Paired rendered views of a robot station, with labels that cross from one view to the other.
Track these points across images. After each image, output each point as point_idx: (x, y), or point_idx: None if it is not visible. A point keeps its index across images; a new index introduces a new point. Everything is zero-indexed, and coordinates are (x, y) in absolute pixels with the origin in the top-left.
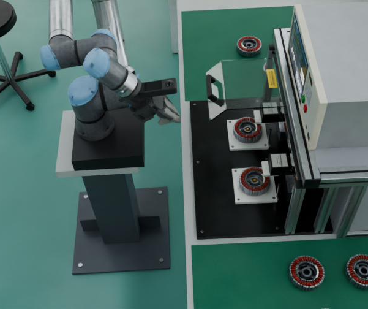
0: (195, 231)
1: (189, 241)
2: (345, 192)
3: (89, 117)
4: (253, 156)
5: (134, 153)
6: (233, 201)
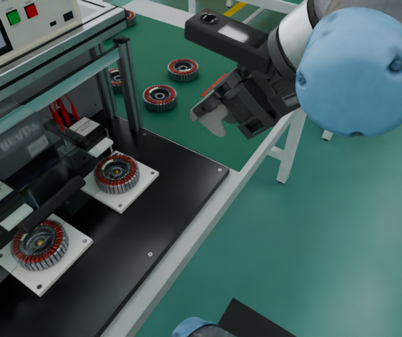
0: (223, 182)
1: (238, 176)
2: None
3: None
4: (77, 214)
5: (245, 310)
6: (158, 178)
